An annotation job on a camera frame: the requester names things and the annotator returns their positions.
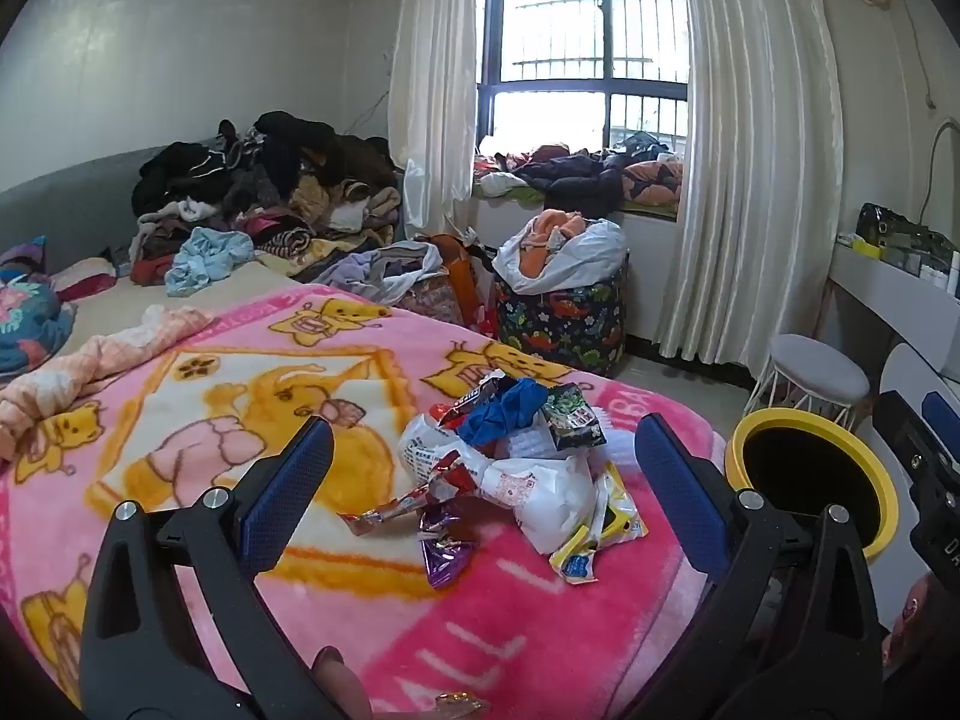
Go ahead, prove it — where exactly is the pile of dark clothes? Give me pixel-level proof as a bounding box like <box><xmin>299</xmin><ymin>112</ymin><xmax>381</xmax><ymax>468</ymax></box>
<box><xmin>131</xmin><ymin>111</ymin><xmax>407</xmax><ymax>287</ymax></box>

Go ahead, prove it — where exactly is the blue floral quilt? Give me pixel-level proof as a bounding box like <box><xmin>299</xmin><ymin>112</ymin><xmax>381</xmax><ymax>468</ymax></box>
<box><xmin>0</xmin><ymin>236</ymin><xmax>77</xmax><ymax>377</ymax></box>

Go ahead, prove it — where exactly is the camouflage bag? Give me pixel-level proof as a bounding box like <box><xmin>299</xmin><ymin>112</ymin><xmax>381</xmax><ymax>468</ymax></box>
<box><xmin>855</xmin><ymin>202</ymin><xmax>960</xmax><ymax>260</ymax></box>

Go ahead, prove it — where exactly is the floral fabric bag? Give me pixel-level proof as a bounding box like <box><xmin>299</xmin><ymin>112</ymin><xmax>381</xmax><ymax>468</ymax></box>
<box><xmin>390</xmin><ymin>270</ymin><xmax>475</xmax><ymax>328</ymax></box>

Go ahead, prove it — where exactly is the curved vanity mirror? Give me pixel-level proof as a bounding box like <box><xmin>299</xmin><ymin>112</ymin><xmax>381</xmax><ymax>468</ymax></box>
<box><xmin>916</xmin><ymin>116</ymin><xmax>960</xmax><ymax>241</ymax></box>

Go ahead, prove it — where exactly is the large white plastic bag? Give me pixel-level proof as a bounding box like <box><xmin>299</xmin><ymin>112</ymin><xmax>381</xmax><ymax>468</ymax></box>
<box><xmin>491</xmin><ymin>211</ymin><xmax>628</xmax><ymax>296</ymax></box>

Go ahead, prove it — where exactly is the light blue cloth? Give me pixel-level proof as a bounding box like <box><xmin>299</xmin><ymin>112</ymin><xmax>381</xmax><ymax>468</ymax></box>
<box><xmin>163</xmin><ymin>227</ymin><xmax>257</xmax><ymax>298</ymax></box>

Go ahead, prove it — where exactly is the grey round stool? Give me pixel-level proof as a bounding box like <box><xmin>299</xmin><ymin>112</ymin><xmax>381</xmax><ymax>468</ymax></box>
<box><xmin>746</xmin><ymin>333</ymin><xmax>871</xmax><ymax>436</ymax></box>

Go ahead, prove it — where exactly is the pink printed blanket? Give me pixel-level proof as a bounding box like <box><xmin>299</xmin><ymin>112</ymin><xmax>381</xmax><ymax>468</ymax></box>
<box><xmin>0</xmin><ymin>281</ymin><xmax>728</xmax><ymax>720</ymax></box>

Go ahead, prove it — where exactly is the purple snack packet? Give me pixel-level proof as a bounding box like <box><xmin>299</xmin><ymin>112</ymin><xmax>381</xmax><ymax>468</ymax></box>
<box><xmin>418</xmin><ymin>502</ymin><xmax>481</xmax><ymax>590</ymax></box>

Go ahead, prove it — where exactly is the heap of quilted jackets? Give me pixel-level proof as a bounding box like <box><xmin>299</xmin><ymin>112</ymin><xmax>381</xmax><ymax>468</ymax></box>
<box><xmin>474</xmin><ymin>131</ymin><xmax>685</xmax><ymax>220</ymax></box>

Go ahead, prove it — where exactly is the dinosaur print storage bag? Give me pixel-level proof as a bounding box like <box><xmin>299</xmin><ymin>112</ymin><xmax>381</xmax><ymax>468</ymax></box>
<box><xmin>491</xmin><ymin>255</ymin><xmax>629</xmax><ymax>380</ymax></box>

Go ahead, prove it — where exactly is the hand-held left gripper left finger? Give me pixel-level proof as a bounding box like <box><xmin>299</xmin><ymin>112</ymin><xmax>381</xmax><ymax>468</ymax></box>
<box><xmin>79</xmin><ymin>414</ymin><xmax>376</xmax><ymax>720</ymax></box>

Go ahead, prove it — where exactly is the black bin with yellow rim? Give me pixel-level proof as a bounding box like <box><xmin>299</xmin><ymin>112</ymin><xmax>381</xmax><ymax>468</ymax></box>
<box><xmin>724</xmin><ymin>407</ymin><xmax>899</xmax><ymax>562</ymax></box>

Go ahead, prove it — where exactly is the green black snack packet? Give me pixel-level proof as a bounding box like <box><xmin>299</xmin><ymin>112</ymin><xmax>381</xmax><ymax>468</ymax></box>
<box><xmin>543</xmin><ymin>382</ymin><xmax>608</xmax><ymax>452</ymax></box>

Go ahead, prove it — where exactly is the peach fleece blanket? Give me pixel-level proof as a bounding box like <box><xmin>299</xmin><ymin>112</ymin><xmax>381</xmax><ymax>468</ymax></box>
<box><xmin>0</xmin><ymin>305</ymin><xmax>216</xmax><ymax>460</ymax></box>

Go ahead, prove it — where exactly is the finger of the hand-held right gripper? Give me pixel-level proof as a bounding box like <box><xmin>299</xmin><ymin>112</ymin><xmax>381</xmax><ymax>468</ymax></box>
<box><xmin>874</xmin><ymin>388</ymin><xmax>947</xmax><ymax>500</ymax></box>
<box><xmin>921</xmin><ymin>391</ymin><xmax>960</xmax><ymax>442</ymax></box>

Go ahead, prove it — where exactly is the grey white vanity table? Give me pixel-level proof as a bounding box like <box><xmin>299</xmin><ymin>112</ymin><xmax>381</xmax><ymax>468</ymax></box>
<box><xmin>827</xmin><ymin>244</ymin><xmax>960</xmax><ymax>410</ymax></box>

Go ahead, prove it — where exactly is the red silver wrapper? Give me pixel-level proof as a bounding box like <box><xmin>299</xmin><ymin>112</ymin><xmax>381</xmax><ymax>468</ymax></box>
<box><xmin>337</xmin><ymin>465</ymin><xmax>470</xmax><ymax>541</ymax></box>

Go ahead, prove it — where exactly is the person's right hand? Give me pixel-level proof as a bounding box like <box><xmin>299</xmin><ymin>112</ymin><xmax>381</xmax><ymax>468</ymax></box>
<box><xmin>881</xmin><ymin>574</ymin><xmax>960</xmax><ymax>687</ymax></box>

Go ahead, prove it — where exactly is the white printed plastic bag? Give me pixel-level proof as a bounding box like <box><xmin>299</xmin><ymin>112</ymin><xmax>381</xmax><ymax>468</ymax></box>
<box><xmin>480</xmin><ymin>454</ymin><xmax>601</xmax><ymax>557</ymax></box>

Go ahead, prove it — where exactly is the person's left hand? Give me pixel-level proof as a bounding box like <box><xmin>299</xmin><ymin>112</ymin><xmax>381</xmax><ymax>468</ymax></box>
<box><xmin>311</xmin><ymin>645</ymin><xmax>490</xmax><ymax>720</ymax></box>

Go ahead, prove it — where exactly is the orange cloth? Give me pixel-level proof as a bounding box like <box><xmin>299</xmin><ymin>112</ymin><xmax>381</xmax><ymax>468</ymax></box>
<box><xmin>521</xmin><ymin>208</ymin><xmax>591</xmax><ymax>280</ymax></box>

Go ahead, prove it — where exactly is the white printed packet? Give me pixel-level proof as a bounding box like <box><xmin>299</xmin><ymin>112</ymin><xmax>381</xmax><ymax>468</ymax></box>
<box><xmin>397</xmin><ymin>412</ymin><xmax>488</xmax><ymax>482</ymax></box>

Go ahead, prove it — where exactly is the cream curtain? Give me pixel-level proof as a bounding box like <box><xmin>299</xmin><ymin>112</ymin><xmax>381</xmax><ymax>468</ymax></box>
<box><xmin>386</xmin><ymin>0</ymin><xmax>482</xmax><ymax>241</ymax></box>
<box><xmin>656</xmin><ymin>0</ymin><xmax>846</xmax><ymax>391</ymax></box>

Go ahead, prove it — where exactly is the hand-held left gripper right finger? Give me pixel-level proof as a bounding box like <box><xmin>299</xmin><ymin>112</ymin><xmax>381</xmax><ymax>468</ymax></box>
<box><xmin>634</xmin><ymin>412</ymin><xmax>887</xmax><ymax>720</ymax></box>

